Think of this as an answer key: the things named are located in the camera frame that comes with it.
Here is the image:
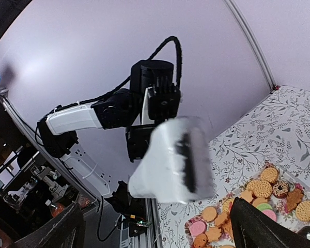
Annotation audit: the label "pink round cookie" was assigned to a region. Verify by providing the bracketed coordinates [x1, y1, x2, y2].
[189, 221, 207, 237]

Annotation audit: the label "floral tablecloth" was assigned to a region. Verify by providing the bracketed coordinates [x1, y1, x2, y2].
[158, 86, 310, 247]

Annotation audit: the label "floral cookie tray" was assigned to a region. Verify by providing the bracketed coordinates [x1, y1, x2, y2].
[184, 166, 310, 247]

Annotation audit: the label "green sandwich cookie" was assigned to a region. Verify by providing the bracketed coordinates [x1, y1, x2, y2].
[256, 203, 273, 212]

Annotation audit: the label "metal tongs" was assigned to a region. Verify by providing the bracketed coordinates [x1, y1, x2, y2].
[128, 116, 214, 204]

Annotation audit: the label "pink sandwich cookie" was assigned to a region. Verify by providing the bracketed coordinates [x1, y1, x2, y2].
[262, 209, 277, 222]

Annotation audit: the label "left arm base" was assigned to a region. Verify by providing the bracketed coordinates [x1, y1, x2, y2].
[107, 181, 151, 237]

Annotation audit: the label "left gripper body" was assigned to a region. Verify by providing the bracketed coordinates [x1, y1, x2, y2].
[125, 124, 157, 162]

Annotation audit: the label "chocolate sprinkle donut cookie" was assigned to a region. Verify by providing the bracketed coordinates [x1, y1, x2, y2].
[272, 180, 290, 198]

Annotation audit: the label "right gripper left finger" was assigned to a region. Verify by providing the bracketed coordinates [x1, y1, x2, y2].
[12, 203, 85, 248]

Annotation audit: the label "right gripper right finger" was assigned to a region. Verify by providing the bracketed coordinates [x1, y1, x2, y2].
[230, 197, 310, 248]

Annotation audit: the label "round biscuit top right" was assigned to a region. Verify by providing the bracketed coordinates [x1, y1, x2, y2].
[296, 200, 310, 222]

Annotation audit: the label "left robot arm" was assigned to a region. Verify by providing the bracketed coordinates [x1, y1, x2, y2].
[35, 36, 182, 198]

